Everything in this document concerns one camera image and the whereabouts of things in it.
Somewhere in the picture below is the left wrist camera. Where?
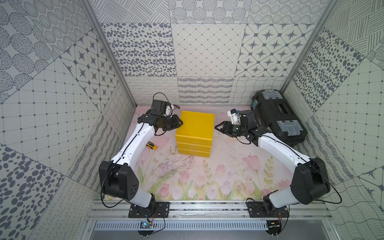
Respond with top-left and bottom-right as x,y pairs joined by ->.
150,100 -> 174,117

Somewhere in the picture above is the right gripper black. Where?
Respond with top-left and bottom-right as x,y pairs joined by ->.
214,121 -> 247,138

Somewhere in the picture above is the yellow plastic drawer cabinet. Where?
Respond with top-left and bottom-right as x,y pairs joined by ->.
175,111 -> 215,158

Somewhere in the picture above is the yellow black utility knife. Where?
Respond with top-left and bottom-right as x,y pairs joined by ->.
146,142 -> 158,150

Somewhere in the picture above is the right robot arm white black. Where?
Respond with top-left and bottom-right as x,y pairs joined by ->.
215,121 -> 331,209

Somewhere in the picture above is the black plastic toolbox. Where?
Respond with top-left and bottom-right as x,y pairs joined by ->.
251,90 -> 308,147

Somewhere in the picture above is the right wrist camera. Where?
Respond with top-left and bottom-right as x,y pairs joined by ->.
227,109 -> 256,125

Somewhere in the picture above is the white slotted cable duct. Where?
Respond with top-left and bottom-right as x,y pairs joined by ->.
94,220 -> 268,231

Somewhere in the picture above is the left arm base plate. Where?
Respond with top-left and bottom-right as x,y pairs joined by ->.
128,202 -> 170,219

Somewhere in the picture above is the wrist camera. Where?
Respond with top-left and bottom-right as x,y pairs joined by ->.
227,109 -> 256,125
150,100 -> 174,117

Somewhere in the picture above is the aluminium frame rail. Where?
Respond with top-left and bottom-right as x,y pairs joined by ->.
85,201 -> 332,221

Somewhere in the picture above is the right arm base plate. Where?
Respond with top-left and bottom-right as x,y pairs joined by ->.
246,201 -> 289,219

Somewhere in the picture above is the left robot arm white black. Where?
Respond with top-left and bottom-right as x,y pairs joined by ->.
99,114 -> 183,211

